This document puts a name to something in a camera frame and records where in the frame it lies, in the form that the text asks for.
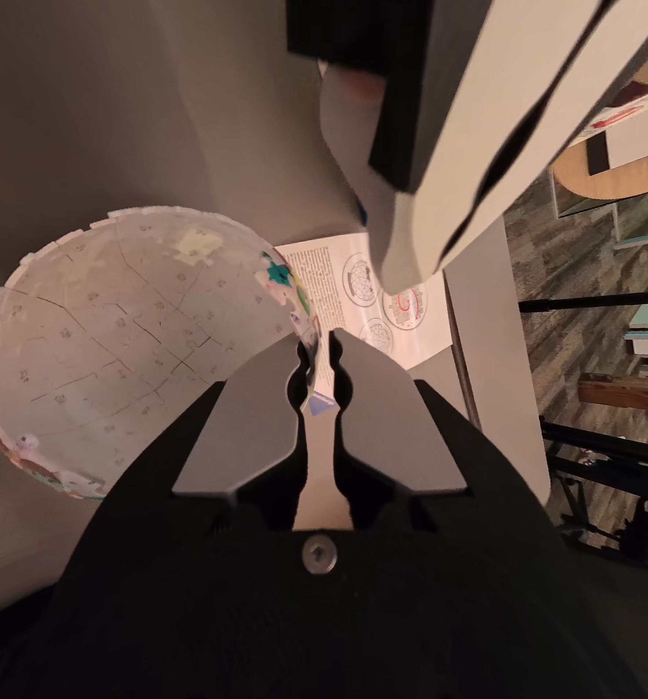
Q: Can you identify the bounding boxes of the glass partition panel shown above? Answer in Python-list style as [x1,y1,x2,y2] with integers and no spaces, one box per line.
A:
[548,169,620,219]

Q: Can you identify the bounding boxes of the folded instruction leaflet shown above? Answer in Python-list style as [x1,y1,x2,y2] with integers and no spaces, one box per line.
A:
[274,232,455,418]

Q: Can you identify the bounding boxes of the brown wooden plank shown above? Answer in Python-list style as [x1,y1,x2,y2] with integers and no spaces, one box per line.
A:
[578,373,648,414]

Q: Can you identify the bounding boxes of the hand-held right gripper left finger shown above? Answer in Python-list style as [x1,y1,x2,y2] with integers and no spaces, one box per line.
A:
[171,334,309,499]

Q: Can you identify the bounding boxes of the black metal leg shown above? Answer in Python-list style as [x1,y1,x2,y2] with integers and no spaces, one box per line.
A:
[518,289,648,315]
[540,415,648,492]

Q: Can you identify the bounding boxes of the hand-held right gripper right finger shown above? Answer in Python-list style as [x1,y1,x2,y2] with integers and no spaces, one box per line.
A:
[328,329,468,498]

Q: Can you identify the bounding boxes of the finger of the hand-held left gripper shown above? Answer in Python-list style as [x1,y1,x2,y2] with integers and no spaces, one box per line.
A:
[441,0,648,274]
[381,0,603,296]

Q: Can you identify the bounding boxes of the colourful puzzle ball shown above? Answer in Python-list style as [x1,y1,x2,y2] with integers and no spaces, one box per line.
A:
[0,206,320,500]

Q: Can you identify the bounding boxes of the white sign board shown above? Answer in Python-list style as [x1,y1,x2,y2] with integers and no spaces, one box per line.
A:
[550,90,648,200]

